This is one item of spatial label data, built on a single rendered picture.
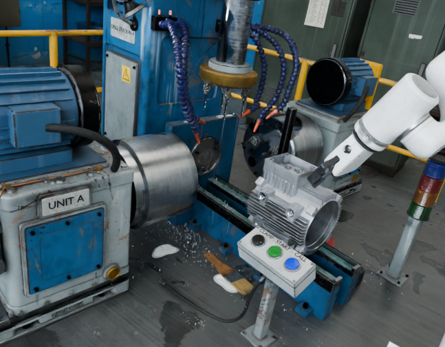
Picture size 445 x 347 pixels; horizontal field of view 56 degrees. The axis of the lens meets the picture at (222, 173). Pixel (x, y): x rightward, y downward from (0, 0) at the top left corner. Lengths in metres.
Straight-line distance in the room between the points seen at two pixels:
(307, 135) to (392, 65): 2.86
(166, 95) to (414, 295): 1.01
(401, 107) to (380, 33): 3.46
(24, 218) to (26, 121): 0.20
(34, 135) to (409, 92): 0.73
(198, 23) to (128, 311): 0.91
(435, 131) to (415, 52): 3.37
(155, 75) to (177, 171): 0.39
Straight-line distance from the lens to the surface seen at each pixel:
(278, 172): 1.16
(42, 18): 6.92
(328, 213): 1.25
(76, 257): 1.01
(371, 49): 4.37
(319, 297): 1.18
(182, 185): 1.13
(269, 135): 1.51
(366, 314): 1.29
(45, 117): 0.88
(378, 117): 0.92
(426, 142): 0.91
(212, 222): 1.39
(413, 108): 0.90
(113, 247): 1.08
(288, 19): 4.72
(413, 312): 1.38
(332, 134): 1.62
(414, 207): 1.35
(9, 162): 0.93
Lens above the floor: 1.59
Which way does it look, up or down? 25 degrees down
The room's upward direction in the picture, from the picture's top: 9 degrees clockwise
